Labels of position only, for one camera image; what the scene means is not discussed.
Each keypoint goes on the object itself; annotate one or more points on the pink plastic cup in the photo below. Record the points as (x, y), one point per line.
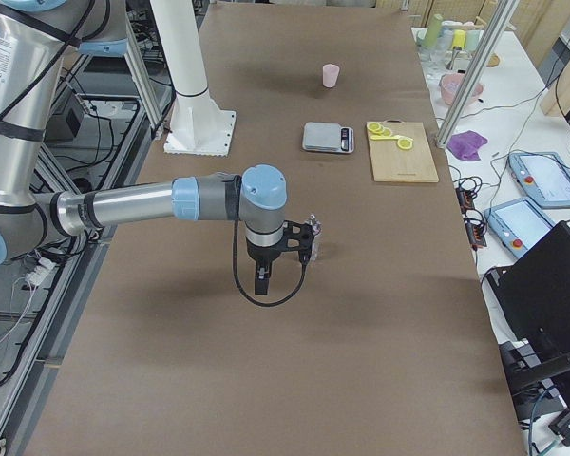
(330, 74)

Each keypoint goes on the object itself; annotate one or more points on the yellow plastic knife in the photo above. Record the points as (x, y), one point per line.
(385, 138)

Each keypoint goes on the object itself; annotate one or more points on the upper teach pendant tablet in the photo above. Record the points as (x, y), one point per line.
(543, 177)

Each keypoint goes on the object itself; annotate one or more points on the aluminium frame post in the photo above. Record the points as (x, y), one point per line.
(490, 39)

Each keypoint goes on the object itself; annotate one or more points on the grey digital kitchen scale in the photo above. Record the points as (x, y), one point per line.
(328, 138)

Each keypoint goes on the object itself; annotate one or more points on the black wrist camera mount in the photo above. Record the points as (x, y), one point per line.
(297, 237)

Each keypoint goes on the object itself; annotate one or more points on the lower teach pendant tablet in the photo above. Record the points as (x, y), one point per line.
(519, 224)

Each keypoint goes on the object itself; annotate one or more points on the yellow cup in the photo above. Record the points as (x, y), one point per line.
(458, 39)

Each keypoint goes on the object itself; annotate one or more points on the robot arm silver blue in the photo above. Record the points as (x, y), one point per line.
(35, 36)

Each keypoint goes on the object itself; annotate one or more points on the green tumbler cup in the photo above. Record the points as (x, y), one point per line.
(431, 35)

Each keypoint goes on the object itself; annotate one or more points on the purple cloth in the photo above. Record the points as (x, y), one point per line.
(465, 146)

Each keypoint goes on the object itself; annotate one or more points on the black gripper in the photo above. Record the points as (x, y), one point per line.
(263, 255)

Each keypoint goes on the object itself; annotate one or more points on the lemon slice far end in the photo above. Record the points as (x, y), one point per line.
(404, 143)

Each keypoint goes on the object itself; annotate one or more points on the teach pendant tablet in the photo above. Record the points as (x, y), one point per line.
(519, 224)
(543, 177)

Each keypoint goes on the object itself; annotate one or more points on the pink bowl with ice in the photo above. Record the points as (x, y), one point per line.
(449, 85)

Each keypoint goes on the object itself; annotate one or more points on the bamboo cutting board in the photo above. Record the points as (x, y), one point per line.
(391, 164)

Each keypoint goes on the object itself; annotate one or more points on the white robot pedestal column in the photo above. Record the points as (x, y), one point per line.
(197, 125)

